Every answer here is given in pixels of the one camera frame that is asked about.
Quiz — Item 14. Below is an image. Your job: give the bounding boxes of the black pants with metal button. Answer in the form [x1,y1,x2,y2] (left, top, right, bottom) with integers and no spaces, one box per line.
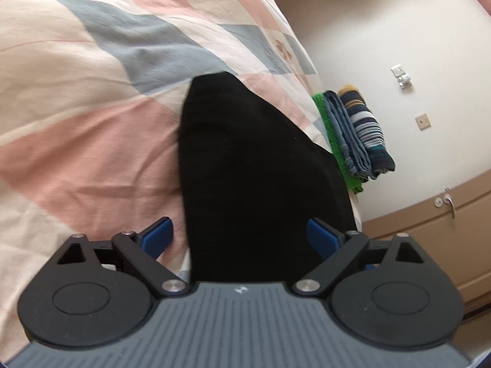
[176,71,360,283]

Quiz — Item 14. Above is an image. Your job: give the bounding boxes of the pink grey checkered quilt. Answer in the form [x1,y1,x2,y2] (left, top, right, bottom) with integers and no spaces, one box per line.
[0,0,364,277]

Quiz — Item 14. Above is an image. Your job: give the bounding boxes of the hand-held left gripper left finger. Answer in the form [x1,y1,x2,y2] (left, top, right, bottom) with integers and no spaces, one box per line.
[57,217,189,298]

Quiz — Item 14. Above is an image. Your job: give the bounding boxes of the wooden door with handle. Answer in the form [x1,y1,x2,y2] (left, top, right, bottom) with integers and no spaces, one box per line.
[361,172,491,317]

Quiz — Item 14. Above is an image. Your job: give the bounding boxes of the white wall hook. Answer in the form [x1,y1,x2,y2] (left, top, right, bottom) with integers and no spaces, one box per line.
[390,63,412,90]

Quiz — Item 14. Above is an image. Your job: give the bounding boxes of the striped navy white cloth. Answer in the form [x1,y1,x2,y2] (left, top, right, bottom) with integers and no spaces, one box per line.
[338,84,396,179]

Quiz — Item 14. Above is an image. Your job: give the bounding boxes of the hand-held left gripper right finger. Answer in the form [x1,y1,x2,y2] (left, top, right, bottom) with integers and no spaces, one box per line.
[293,218,426,297]

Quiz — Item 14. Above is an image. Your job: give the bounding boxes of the metal cabinet handle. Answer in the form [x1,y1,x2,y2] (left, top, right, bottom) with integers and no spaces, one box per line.
[434,195,457,219]

